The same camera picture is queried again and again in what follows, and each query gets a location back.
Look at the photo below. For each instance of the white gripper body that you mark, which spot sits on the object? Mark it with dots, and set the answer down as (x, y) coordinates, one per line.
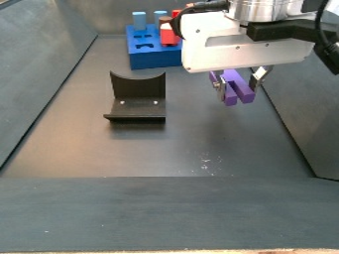
(216, 45)

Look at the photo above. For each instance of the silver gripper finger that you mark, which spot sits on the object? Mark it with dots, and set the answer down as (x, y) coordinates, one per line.
(219, 85)
(259, 76)

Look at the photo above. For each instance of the purple double-square block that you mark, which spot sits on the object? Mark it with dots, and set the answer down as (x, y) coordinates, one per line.
(237, 90)

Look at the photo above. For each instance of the blue shape sorter board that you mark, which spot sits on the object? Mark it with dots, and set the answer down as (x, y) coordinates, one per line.
(145, 52)

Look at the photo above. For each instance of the red pentagonal prism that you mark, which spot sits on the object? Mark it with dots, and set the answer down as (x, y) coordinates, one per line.
(168, 39)

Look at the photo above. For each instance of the red rounded block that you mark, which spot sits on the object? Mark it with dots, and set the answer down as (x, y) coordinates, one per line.
(175, 12)

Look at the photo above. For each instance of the brown cylinder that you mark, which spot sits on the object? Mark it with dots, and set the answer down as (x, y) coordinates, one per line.
(164, 19)

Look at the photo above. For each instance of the light blue cylinder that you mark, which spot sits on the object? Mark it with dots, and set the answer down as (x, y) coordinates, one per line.
(157, 15)

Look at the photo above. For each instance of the light blue rectangular block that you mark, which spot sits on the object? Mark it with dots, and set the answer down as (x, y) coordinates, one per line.
(138, 21)

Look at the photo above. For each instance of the black curved stand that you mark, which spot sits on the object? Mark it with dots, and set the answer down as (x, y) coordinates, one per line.
(138, 99)

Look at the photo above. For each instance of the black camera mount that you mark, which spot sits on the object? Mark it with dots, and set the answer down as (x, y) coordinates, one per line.
(300, 29)

